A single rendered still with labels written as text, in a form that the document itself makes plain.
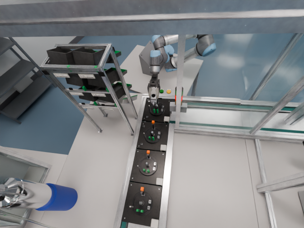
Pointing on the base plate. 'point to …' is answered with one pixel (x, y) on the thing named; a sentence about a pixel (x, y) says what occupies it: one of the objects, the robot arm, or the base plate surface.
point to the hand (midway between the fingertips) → (153, 97)
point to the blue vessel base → (61, 198)
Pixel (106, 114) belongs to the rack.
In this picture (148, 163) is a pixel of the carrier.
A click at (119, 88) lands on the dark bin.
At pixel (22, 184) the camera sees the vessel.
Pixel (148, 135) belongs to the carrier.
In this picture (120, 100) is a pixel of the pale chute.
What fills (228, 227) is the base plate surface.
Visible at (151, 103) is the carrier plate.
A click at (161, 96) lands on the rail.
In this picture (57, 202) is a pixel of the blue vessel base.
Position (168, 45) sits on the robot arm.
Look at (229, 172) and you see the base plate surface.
